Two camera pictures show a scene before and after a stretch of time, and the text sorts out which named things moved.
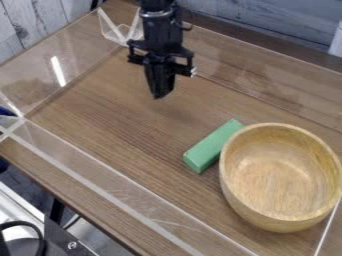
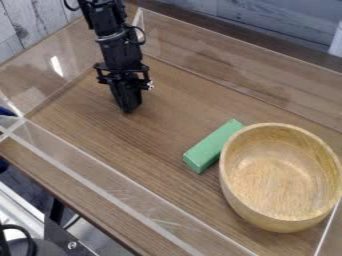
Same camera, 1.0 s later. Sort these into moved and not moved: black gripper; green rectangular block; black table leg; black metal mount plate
Moved: black gripper
Not moved: black table leg; green rectangular block; black metal mount plate
